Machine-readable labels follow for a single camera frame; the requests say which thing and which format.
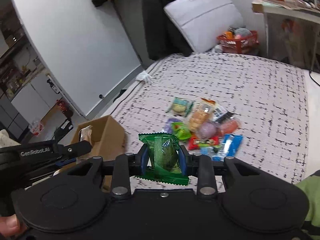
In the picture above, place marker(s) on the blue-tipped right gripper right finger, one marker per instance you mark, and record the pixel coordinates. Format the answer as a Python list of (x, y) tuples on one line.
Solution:
[(201, 167)]

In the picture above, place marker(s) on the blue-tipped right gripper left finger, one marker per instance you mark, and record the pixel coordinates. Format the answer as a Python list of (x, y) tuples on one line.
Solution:
[(125, 166)]

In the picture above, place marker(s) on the blue snack packet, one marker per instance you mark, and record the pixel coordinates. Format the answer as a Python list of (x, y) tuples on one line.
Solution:
[(208, 150), (228, 147)]

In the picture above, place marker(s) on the red candy bar packet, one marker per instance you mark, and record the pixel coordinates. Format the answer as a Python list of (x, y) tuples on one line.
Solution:
[(195, 143)]

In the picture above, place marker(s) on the dark green snack packet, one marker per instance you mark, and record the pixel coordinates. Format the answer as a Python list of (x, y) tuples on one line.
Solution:
[(162, 149)]

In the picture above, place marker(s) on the orange pink snack packet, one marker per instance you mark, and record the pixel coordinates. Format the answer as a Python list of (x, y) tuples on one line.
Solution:
[(229, 126)]

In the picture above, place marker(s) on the black white snack packet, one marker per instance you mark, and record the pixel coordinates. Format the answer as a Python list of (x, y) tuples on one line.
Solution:
[(220, 114)]

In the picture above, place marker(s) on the person's left hand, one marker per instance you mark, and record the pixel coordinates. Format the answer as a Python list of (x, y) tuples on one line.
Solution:
[(11, 226)]

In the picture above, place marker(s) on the brown cardboard box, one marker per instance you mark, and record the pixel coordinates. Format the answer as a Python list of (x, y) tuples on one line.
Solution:
[(107, 138)]

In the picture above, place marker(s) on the round purple snack packet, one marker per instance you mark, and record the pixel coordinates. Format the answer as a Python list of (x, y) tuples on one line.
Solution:
[(207, 130)]

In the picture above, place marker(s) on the light green snack packet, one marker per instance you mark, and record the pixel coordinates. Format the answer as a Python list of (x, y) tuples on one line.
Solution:
[(180, 131)]

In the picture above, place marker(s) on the orange cracker packet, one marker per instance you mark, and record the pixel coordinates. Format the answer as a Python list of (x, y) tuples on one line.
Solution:
[(200, 114)]

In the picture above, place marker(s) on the green yellow cookie packet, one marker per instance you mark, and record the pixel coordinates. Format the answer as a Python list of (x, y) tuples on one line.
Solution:
[(181, 106)]

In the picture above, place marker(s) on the red bottle on floor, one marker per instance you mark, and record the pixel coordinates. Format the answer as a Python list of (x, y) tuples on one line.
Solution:
[(64, 108)]

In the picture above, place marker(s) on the white black patterned blanket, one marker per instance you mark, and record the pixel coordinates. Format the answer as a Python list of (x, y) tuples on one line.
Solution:
[(264, 101)]

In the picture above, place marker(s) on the green clothing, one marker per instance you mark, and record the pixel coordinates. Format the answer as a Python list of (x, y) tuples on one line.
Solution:
[(311, 187)]

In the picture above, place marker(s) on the red plastic basket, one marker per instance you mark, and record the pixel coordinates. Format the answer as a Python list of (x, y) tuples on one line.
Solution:
[(239, 45)]

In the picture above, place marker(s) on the black jacket on chair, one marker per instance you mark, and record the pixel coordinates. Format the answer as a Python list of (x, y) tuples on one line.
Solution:
[(162, 37)]

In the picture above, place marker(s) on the light grey tote bag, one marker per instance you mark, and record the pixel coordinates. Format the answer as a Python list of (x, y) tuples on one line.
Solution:
[(202, 21)]

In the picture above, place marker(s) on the white desk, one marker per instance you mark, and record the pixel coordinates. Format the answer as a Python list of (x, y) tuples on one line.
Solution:
[(291, 31)]

